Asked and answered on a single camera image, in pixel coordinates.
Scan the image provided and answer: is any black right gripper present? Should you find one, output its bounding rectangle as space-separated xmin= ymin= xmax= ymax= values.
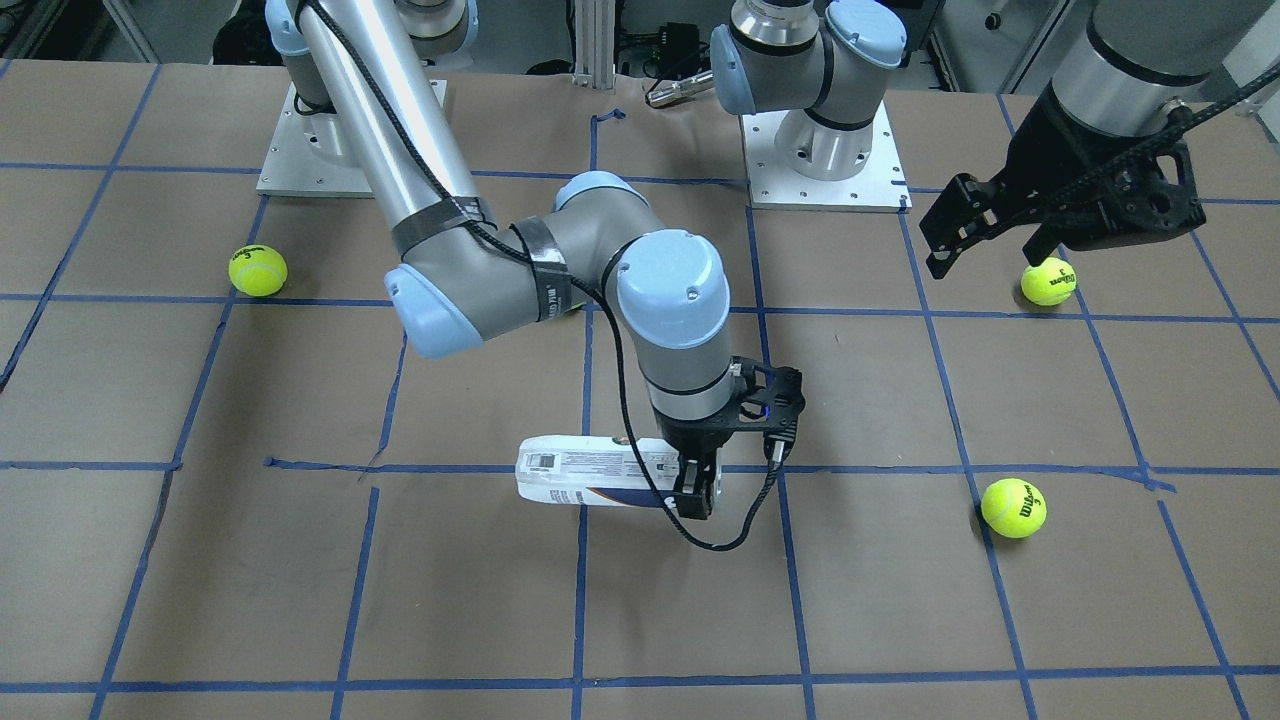
xmin=655 ymin=356 xmax=806 ymax=520

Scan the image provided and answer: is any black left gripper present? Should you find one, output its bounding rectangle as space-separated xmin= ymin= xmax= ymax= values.
xmin=919 ymin=87 xmax=1206 ymax=281

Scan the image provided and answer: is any clear tennis ball can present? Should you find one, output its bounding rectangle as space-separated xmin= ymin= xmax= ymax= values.
xmin=515 ymin=436 xmax=659 ymax=509

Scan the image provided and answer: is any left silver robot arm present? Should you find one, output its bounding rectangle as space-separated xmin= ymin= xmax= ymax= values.
xmin=709 ymin=1 xmax=1277 ymax=279

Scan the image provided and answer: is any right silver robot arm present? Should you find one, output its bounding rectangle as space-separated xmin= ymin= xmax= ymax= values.
xmin=266 ymin=1 xmax=804 ymax=523

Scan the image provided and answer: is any far tennis ball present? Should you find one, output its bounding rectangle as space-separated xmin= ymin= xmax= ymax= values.
xmin=228 ymin=243 xmax=288 ymax=297
xmin=1019 ymin=258 xmax=1076 ymax=307

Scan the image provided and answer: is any tennis ball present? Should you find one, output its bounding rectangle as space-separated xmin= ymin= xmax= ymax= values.
xmin=1019 ymin=258 xmax=1076 ymax=307
xmin=228 ymin=243 xmax=288 ymax=297
xmin=980 ymin=478 xmax=1048 ymax=539

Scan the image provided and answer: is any near tennis ball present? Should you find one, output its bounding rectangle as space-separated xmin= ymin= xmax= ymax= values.
xmin=980 ymin=478 xmax=1048 ymax=539

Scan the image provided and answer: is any silver metal cylinder tool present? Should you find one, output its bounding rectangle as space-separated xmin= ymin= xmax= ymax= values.
xmin=645 ymin=69 xmax=716 ymax=109

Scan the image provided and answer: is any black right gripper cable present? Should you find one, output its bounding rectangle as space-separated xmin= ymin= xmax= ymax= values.
xmin=300 ymin=0 xmax=801 ymax=552

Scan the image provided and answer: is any black braided cable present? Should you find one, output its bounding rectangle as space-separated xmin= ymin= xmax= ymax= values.
xmin=1000 ymin=60 xmax=1280 ymax=231

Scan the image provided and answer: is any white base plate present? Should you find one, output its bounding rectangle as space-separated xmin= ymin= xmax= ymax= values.
xmin=259 ymin=56 xmax=476 ymax=224
xmin=739 ymin=102 xmax=911 ymax=213

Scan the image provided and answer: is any aluminium frame post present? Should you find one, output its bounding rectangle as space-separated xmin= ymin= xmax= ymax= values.
xmin=571 ymin=0 xmax=617 ymax=92

